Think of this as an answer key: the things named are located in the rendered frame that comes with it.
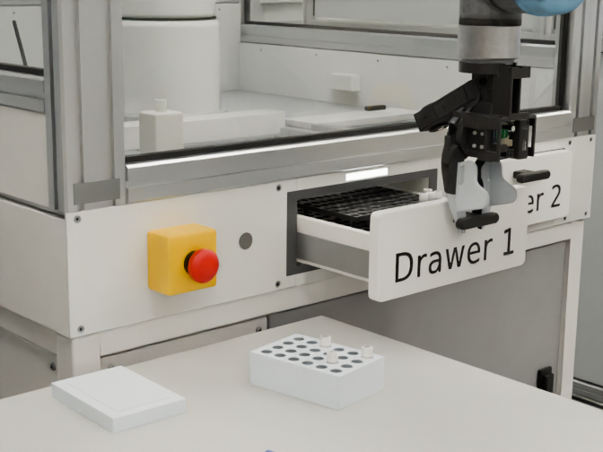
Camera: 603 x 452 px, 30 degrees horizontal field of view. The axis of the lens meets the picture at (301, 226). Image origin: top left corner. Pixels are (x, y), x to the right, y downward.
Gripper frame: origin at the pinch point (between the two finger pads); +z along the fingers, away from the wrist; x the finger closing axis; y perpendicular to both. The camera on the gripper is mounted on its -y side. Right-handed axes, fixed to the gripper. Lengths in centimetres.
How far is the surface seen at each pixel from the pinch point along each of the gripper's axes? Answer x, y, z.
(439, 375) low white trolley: -15.5, 9.7, 14.4
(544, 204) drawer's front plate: 38.9, -16.3, 5.6
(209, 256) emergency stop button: -32.8, -10.6, 1.7
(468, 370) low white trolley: -11.7, 10.9, 14.4
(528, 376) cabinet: 42, -20, 36
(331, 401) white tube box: -31.8, 9.1, 13.6
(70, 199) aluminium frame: -46, -18, -6
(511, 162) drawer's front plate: 29.6, -16.2, -2.1
